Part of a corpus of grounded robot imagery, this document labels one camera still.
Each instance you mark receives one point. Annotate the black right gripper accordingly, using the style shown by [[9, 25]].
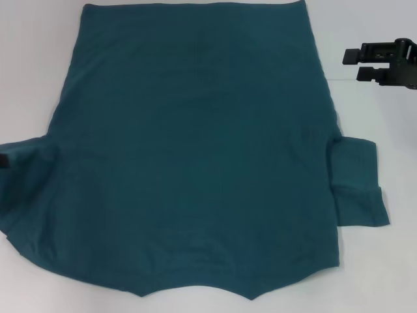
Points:
[[405, 71]]

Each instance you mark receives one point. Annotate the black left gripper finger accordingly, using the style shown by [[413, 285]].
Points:
[[3, 162]]

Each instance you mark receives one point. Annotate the teal blue t-shirt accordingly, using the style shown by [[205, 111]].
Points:
[[195, 146]]

